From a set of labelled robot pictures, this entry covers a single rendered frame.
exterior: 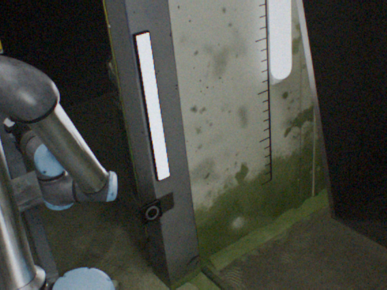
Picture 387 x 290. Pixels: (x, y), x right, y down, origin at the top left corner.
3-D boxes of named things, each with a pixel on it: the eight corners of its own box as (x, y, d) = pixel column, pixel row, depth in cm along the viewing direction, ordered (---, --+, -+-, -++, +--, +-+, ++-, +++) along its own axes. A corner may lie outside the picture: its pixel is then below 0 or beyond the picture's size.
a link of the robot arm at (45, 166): (43, 184, 144) (34, 154, 140) (28, 168, 154) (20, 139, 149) (72, 171, 149) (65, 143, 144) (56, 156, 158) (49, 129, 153)
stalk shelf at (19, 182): (58, 163, 204) (57, 160, 203) (81, 186, 187) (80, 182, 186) (-17, 194, 189) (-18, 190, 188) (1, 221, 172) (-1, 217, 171)
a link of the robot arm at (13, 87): (38, 38, 99) (121, 175, 159) (-20, 43, 101) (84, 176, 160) (29, 86, 94) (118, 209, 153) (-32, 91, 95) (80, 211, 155)
